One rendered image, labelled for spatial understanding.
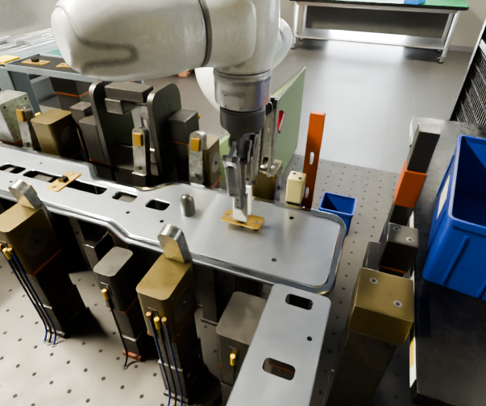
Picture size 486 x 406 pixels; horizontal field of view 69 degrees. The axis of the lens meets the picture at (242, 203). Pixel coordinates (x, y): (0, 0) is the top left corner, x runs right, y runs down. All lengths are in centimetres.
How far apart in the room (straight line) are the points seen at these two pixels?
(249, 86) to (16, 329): 83
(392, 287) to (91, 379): 66
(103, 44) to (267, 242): 44
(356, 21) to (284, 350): 665
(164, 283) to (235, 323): 13
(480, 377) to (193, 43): 55
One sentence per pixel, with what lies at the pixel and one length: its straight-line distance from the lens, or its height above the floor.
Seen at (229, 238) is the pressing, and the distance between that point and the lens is 70.
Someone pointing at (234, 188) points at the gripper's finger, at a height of 112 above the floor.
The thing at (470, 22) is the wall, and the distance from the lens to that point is 701.
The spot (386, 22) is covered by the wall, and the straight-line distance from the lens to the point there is 696.
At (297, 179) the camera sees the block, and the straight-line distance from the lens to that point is 76.
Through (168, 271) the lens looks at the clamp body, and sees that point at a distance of 59.
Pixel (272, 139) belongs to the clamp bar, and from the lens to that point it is 76.
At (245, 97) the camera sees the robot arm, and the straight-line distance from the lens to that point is 54.
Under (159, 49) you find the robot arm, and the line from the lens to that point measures 46.
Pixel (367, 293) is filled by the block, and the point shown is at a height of 106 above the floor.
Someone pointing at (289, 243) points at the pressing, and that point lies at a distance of 70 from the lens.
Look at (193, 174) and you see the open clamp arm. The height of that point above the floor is 101.
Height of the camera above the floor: 148
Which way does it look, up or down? 37 degrees down
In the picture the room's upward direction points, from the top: straight up
